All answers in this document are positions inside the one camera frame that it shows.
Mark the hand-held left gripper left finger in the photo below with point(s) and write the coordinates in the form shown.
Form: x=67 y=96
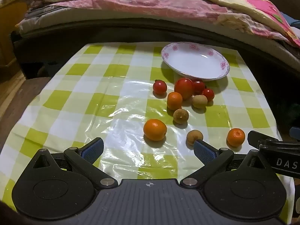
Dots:
x=92 y=150

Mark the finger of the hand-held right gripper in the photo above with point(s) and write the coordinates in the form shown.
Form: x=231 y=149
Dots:
x=294 y=133
x=256 y=138

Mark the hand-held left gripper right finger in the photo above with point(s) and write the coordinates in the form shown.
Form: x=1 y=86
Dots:
x=204 y=151

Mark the brown longan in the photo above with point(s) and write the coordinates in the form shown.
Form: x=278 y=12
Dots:
x=193 y=136
x=181 y=116
x=200 y=101

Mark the red cherry tomato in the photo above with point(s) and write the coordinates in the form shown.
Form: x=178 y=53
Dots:
x=208 y=94
x=198 y=86
x=159 y=87

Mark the large red tomato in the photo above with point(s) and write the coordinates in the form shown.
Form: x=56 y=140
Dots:
x=184 y=88

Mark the white floral plate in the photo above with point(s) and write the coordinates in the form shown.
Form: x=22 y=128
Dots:
x=194 y=58

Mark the green white checked tablecloth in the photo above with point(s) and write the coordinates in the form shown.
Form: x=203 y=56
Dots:
x=82 y=98

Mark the blue cloth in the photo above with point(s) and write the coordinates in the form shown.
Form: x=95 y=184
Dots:
x=287 y=18

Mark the bright pink floral cloth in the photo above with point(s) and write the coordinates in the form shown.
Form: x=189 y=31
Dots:
x=264 y=7

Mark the bed with floral quilts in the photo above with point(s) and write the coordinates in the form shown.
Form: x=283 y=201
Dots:
x=37 y=23

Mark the grey folded blanket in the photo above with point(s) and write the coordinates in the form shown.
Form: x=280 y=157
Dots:
x=44 y=10

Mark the pink floral bedsheet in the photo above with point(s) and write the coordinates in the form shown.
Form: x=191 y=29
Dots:
x=140 y=4

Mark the dark bed frame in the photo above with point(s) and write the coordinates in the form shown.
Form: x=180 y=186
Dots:
x=93 y=32

